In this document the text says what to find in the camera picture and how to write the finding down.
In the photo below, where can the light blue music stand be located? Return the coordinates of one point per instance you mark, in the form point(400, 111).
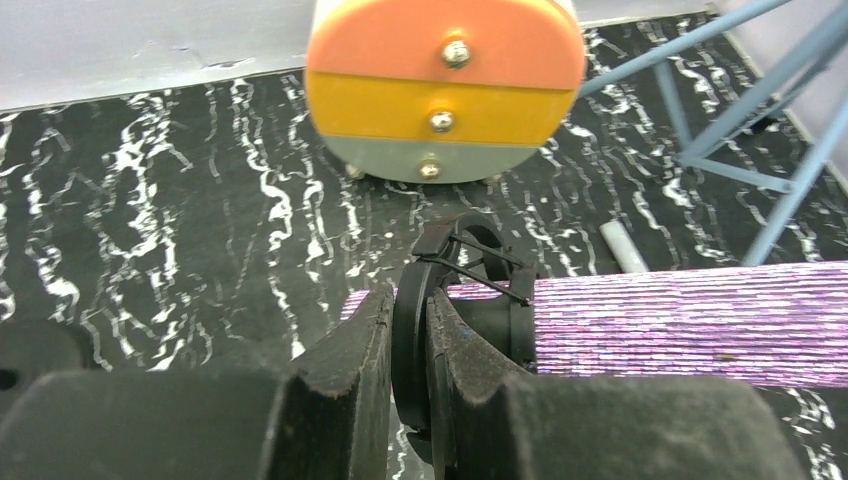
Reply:
point(773, 92)

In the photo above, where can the black shock-mount tripod stand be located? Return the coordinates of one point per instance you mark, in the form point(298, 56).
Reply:
point(492, 291)

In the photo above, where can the round three-drawer storage box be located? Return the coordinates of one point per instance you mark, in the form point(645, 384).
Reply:
point(441, 92)

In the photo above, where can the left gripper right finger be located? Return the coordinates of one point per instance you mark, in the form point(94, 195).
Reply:
point(491, 419)

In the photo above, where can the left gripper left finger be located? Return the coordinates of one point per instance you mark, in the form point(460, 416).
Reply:
point(324, 415)

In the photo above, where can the orange white highlighter pen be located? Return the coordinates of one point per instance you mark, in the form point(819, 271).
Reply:
point(623, 248)

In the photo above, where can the purple glitter microphone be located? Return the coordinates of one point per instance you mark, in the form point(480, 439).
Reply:
point(781, 325)

